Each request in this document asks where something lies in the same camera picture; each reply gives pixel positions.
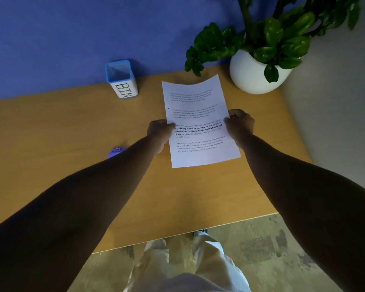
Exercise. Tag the person's left forearm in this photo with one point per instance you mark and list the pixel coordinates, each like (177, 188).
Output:
(64, 215)

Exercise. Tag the small purple object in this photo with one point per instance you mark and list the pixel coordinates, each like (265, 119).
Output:
(115, 152)

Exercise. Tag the person's white trousers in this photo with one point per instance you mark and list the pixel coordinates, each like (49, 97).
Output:
(185, 267)

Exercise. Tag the person's right forearm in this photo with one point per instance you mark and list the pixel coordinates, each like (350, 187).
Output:
(316, 209)

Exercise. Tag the person's left thumb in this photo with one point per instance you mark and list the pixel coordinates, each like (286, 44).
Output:
(169, 124)

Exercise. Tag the white printed paper sheet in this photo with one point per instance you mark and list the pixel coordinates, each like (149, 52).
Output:
(197, 121)

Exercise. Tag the green leafy plant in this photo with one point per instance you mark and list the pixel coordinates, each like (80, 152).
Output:
(273, 36)

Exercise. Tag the person's right hand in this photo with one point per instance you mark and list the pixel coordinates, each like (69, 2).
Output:
(240, 126)

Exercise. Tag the person's left hand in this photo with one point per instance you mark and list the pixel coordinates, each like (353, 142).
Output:
(159, 133)

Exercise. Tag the wooden table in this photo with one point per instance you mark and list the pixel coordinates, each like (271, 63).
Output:
(79, 155)

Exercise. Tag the blue and white bin container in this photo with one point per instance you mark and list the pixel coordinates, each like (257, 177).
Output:
(121, 79)

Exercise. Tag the person's right thumb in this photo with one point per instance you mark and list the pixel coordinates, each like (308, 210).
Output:
(231, 119)

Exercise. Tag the white round plant pot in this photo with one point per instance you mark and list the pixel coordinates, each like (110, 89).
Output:
(252, 75)

